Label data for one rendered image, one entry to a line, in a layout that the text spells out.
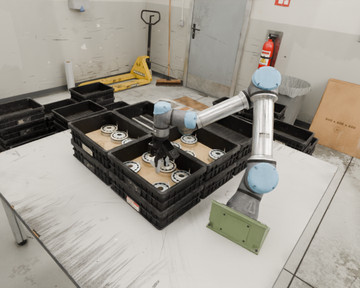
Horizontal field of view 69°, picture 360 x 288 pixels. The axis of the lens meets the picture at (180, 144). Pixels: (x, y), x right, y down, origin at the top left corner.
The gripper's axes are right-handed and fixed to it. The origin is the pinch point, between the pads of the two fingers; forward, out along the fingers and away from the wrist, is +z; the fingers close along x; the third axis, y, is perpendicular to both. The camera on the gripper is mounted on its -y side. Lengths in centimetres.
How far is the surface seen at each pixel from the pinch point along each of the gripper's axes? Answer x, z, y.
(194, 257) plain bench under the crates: 16.9, 15.1, -37.7
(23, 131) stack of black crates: 13, 44, 164
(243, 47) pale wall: -300, -7, 134
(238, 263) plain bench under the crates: 6, 15, -52
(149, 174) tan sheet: 5.4, 2.0, 3.5
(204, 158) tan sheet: -27.8, 1.9, -5.6
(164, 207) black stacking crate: 16.2, 1.3, -18.1
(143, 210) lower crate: 17.8, 11.2, -6.2
